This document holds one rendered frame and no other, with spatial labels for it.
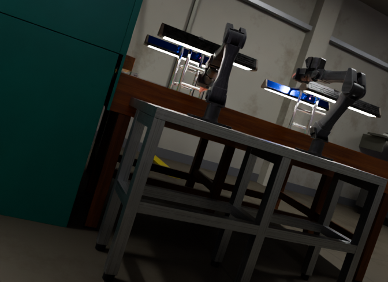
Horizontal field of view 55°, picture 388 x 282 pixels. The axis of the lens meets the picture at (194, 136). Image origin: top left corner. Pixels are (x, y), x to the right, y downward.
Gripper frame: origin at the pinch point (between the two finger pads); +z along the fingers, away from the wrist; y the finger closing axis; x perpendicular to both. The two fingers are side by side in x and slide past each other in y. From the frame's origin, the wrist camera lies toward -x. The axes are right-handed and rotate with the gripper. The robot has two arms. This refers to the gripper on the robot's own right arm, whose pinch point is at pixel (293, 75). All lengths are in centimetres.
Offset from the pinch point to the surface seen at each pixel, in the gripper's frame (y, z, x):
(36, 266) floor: 113, -51, 108
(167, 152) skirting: -37, 275, 95
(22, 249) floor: 119, -40, 108
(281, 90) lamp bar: -37, 64, 0
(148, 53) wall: 25, 275, -19
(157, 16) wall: 28, 274, -64
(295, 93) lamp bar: -50, 63, -2
